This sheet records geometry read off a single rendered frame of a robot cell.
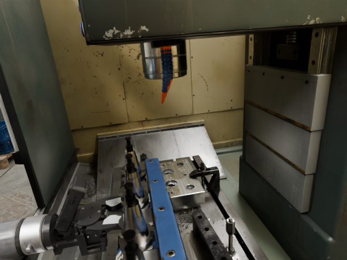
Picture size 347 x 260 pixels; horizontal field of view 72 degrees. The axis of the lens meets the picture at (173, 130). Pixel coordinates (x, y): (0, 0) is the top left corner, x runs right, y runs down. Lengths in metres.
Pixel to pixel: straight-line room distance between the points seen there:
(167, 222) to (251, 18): 0.47
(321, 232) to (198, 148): 1.10
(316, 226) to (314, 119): 0.40
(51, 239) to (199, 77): 1.63
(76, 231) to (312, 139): 0.74
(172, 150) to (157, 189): 1.30
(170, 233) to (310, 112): 0.61
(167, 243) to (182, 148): 1.47
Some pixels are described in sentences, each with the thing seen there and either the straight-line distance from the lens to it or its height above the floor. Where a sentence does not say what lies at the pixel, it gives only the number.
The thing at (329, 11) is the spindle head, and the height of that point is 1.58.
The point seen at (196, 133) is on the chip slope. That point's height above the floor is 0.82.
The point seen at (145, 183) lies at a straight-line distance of 0.61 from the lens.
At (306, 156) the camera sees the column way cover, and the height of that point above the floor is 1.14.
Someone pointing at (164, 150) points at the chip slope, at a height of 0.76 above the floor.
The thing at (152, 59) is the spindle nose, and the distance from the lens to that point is 0.81.
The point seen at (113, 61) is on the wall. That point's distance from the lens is 1.88.
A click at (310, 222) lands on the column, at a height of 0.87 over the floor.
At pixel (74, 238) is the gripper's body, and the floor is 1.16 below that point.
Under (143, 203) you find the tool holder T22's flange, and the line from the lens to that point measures 0.53.
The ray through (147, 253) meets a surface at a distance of 0.44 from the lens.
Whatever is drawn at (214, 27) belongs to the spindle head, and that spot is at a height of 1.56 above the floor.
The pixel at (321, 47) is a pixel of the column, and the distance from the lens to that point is 0.86.
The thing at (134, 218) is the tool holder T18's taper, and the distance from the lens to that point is 0.42.
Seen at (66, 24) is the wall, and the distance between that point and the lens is 1.92.
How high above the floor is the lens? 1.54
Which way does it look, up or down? 20 degrees down
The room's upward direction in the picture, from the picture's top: 5 degrees counter-clockwise
